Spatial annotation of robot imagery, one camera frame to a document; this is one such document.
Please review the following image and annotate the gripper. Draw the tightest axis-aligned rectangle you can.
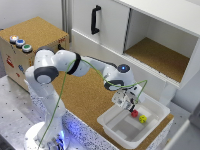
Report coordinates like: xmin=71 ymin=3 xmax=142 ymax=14
xmin=112 ymin=89 xmax=135 ymax=110

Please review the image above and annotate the pink block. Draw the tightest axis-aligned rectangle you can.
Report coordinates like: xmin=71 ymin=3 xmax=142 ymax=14
xmin=130 ymin=110 xmax=139 ymax=118

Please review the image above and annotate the white plastic box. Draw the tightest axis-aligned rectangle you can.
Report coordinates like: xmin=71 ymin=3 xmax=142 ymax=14
xmin=96 ymin=95 xmax=171 ymax=150

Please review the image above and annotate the yellow block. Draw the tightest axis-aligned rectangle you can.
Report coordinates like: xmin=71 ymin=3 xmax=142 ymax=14
xmin=138 ymin=114 xmax=148 ymax=124

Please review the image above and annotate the wooden drawer box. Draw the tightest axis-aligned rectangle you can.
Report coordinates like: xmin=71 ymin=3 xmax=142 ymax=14
xmin=0 ymin=16 xmax=71 ymax=92

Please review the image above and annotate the white sliding door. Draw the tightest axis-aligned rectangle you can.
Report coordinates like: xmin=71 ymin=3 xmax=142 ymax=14
xmin=72 ymin=0 xmax=131 ymax=55

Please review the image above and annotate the white cabinet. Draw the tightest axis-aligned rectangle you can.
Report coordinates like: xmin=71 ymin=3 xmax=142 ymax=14
xmin=71 ymin=0 xmax=200 ymax=108

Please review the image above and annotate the green button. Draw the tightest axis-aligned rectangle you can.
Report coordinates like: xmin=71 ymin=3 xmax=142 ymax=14
xmin=21 ymin=43 xmax=34 ymax=54

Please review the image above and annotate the blue button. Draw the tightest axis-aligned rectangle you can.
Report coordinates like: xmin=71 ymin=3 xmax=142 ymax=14
xmin=15 ymin=38 xmax=26 ymax=48

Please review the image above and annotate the red button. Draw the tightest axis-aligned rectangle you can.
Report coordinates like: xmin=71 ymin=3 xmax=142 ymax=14
xmin=8 ymin=34 xmax=19 ymax=45

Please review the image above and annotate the green cable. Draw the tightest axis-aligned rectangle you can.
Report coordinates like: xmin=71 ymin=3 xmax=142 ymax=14
xmin=36 ymin=58 xmax=149 ymax=150

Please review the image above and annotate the black drawer handle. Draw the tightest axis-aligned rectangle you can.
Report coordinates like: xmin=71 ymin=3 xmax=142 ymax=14
xmin=57 ymin=43 xmax=66 ymax=52

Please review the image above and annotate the black door handle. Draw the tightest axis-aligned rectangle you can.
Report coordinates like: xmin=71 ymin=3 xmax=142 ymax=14
xmin=90 ymin=4 xmax=102 ymax=36

